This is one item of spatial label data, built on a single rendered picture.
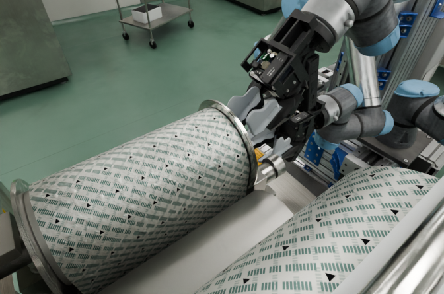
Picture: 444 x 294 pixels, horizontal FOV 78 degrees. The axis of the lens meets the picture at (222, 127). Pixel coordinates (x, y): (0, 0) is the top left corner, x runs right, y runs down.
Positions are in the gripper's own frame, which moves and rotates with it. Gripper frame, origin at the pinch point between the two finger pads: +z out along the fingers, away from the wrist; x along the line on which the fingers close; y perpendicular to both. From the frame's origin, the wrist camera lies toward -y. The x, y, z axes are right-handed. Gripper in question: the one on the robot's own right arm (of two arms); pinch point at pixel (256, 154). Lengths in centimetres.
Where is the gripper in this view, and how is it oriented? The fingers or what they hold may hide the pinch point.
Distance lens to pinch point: 63.0
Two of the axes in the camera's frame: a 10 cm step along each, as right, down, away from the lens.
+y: 0.0, -7.5, -6.6
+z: -8.1, 3.9, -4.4
